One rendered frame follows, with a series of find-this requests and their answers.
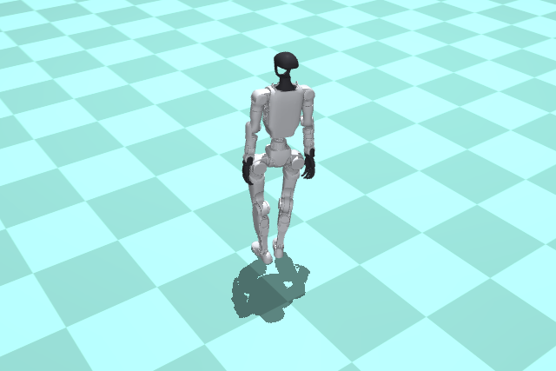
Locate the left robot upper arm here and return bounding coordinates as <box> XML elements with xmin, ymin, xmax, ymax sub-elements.
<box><xmin>247</xmin><ymin>89</ymin><xmax>270</xmax><ymax>134</ymax></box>

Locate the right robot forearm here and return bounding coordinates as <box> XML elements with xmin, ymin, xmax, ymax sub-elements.
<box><xmin>302</xmin><ymin>116</ymin><xmax>315</xmax><ymax>156</ymax></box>

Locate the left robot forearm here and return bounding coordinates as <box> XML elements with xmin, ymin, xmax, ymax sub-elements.
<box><xmin>243</xmin><ymin>123</ymin><xmax>258</xmax><ymax>162</ymax></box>

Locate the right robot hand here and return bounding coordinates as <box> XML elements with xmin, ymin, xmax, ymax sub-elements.
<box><xmin>301</xmin><ymin>149</ymin><xmax>315</xmax><ymax>179</ymax></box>

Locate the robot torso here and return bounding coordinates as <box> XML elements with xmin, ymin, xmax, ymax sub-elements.
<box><xmin>262</xmin><ymin>81</ymin><xmax>304</xmax><ymax>168</ymax></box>

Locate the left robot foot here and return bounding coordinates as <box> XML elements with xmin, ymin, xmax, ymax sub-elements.
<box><xmin>251</xmin><ymin>241</ymin><xmax>273</xmax><ymax>264</ymax></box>

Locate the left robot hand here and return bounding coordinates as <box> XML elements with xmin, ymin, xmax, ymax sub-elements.
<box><xmin>242</xmin><ymin>156</ymin><xmax>254</xmax><ymax>185</ymax></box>

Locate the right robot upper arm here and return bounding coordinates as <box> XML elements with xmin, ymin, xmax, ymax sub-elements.
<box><xmin>301</xmin><ymin>85</ymin><xmax>315</xmax><ymax>127</ymax></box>

